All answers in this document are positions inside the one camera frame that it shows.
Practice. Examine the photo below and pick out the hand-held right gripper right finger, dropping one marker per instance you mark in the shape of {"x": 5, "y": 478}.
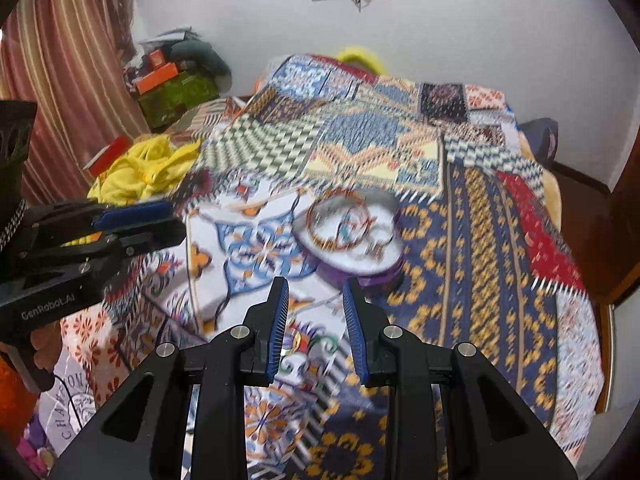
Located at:
{"x": 353, "y": 330}

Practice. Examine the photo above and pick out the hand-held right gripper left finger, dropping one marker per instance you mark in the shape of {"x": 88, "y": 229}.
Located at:
{"x": 280, "y": 330}

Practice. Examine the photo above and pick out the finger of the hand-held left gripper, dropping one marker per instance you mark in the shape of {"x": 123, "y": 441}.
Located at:
{"x": 145, "y": 240}
{"x": 132, "y": 214}

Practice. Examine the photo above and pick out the purple heart-shaped box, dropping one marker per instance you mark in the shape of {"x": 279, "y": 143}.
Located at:
{"x": 350, "y": 265}

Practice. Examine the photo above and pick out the red beaded bangle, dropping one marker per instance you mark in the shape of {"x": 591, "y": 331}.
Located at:
{"x": 320, "y": 232}

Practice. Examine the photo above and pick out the person's left hand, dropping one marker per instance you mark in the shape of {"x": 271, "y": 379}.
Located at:
{"x": 46, "y": 347}

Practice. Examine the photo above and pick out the yellow cloth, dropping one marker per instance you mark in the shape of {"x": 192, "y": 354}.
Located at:
{"x": 142, "y": 170}

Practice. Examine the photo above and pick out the orange floral bed sheet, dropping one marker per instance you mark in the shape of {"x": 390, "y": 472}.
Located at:
{"x": 92, "y": 340}

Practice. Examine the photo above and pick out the white printed cloth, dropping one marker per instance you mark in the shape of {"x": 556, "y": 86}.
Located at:
{"x": 70, "y": 405}

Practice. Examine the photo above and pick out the patchwork printed blanket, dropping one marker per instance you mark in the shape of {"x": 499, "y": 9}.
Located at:
{"x": 425, "y": 240}

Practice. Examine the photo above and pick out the green patterned cloth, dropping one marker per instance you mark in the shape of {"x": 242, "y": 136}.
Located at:
{"x": 177, "y": 97}

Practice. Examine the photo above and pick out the orange box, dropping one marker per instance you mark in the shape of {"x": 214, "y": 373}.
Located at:
{"x": 157, "y": 79}

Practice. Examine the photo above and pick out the striped brown curtain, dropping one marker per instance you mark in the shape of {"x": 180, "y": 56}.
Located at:
{"x": 65, "y": 85}

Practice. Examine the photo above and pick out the pink cloth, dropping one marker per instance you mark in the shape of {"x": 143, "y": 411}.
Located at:
{"x": 35, "y": 450}

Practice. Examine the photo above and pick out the small red box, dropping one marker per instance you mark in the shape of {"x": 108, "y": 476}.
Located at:
{"x": 156, "y": 59}

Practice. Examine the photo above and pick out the pile of clothes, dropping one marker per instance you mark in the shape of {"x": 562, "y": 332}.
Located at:
{"x": 197, "y": 55}

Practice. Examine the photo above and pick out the dark blue bag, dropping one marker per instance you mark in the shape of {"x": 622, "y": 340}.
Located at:
{"x": 540, "y": 140}

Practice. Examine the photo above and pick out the yellow fuzzy object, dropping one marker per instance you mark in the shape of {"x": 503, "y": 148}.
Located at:
{"x": 362, "y": 57}

